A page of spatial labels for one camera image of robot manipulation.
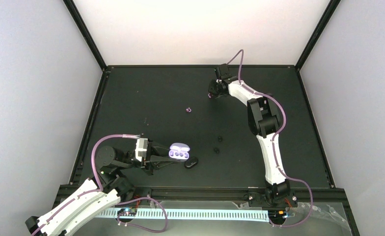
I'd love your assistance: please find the right circuit board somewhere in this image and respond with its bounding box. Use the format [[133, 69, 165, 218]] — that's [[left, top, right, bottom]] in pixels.
[[268, 210, 288, 219]]

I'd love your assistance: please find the left circuit board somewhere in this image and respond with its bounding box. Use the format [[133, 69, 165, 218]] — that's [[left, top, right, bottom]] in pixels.
[[117, 208, 137, 217]]

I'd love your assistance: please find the white slotted cable duct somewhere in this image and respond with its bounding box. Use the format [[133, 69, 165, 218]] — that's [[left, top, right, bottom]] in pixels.
[[96, 208, 269, 222]]

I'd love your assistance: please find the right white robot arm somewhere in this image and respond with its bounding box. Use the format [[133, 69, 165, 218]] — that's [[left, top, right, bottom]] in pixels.
[[208, 64, 291, 207]]

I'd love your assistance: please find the lavender earbud charging case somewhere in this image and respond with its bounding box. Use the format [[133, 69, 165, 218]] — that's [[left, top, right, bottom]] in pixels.
[[168, 143, 191, 161]]

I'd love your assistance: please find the black earbud charging case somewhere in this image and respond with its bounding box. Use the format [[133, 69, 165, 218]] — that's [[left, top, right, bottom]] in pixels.
[[184, 157, 199, 169]]

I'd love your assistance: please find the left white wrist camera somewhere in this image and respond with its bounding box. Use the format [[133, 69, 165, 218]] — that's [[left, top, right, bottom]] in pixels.
[[135, 138, 148, 162]]

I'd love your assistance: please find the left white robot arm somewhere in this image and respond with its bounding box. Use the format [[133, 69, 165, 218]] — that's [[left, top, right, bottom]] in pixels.
[[26, 137, 191, 236]]

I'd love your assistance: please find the black front aluminium rail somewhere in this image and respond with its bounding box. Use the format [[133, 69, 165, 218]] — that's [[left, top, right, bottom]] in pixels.
[[131, 187, 347, 202]]

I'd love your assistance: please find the circuit board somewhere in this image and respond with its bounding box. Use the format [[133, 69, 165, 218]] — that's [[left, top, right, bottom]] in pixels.
[[117, 208, 137, 217], [268, 210, 288, 219]]

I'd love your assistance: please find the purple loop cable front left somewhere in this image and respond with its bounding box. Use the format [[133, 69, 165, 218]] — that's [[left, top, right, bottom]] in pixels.
[[116, 196, 170, 233]]

